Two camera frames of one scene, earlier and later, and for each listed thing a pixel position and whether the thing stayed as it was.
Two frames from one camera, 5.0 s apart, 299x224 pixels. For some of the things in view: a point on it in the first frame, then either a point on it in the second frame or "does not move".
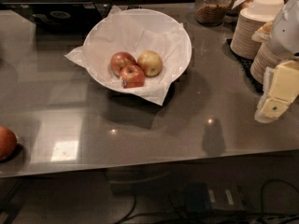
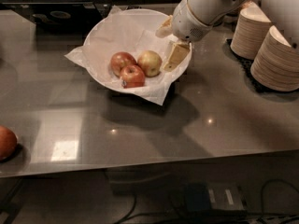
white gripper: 286,32 → 186,22
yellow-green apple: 150,63 does not move
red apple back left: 119,61 does not move
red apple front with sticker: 132,77 does not move
